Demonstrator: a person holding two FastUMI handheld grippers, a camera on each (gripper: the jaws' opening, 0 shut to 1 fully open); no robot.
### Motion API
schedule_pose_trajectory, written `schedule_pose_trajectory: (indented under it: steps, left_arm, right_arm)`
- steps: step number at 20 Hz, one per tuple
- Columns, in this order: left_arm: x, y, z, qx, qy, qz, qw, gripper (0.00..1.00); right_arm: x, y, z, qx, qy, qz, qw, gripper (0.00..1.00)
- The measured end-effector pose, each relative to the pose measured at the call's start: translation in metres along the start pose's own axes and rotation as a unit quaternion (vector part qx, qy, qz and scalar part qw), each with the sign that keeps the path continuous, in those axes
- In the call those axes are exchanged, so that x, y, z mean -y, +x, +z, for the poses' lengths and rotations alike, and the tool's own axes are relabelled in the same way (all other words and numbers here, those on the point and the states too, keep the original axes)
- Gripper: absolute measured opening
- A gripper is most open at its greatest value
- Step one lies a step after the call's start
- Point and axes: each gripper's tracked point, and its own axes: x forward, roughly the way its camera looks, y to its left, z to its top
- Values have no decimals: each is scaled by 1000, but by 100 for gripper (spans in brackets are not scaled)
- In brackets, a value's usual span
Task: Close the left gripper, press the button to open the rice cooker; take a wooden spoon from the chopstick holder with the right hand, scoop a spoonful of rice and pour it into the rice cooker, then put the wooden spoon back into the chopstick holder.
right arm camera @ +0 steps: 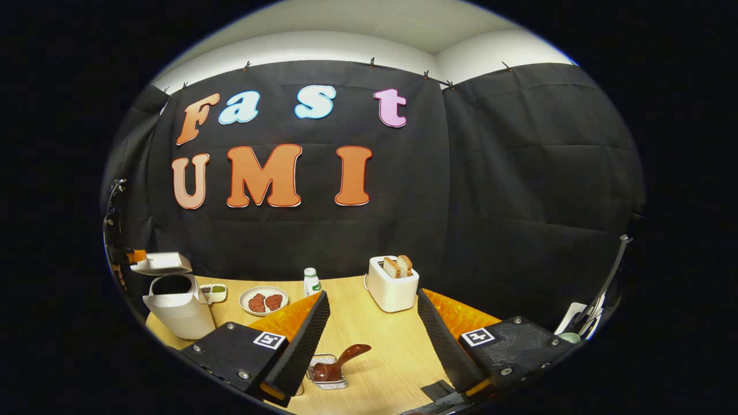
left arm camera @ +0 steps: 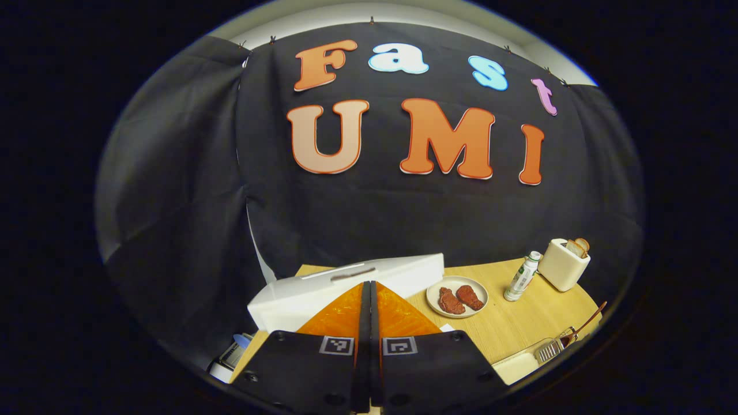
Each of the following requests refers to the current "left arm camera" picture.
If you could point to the white rice cooker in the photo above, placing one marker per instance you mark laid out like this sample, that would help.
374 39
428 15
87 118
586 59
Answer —
288 300

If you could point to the red meat piece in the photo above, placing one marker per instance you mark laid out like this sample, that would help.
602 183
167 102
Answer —
470 297
451 301

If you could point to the white toaster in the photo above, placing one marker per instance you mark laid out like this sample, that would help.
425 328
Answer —
559 268

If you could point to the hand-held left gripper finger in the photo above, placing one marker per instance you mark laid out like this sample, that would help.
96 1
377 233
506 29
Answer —
375 357
363 357

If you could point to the white drink bottle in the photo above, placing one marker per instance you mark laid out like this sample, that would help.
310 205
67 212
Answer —
520 279

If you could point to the white and blue box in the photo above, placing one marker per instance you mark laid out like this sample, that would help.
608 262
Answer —
230 357

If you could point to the brown wooden spoon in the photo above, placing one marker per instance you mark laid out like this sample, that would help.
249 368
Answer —
591 320

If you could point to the toast bread slice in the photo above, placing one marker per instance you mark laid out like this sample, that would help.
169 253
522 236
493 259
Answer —
575 249
583 244

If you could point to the white oval plate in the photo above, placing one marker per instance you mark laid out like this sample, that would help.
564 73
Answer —
478 311

